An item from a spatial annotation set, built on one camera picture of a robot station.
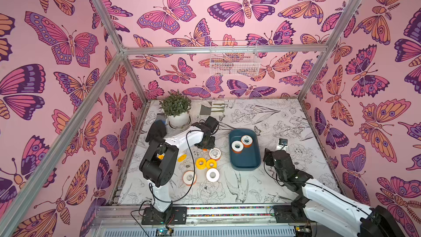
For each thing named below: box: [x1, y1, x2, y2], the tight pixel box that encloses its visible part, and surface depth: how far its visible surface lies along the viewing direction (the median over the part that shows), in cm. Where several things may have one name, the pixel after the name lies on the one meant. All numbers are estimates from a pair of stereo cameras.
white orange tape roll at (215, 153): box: [208, 147, 222, 161], surface depth 93 cm
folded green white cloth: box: [199, 100, 226, 116], surface depth 118 cm
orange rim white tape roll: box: [181, 170, 197, 186], surface depth 85 cm
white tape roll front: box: [206, 167, 220, 183], surface depth 85 cm
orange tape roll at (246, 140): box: [240, 134, 253, 149], surface depth 99 cm
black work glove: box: [145, 113, 167, 146], surface depth 105 cm
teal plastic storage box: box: [228, 128, 261, 171], surface depth 93 cm
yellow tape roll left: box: [195, 157, 207, 170], surface depth 90 cm
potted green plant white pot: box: [158, 88, 192, 130], surface depth 94 cm
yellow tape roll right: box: [205, 159, 218, 170], surface depth 89 cm
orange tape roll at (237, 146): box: [231, 140, 244, 154], surface depth 96 cm
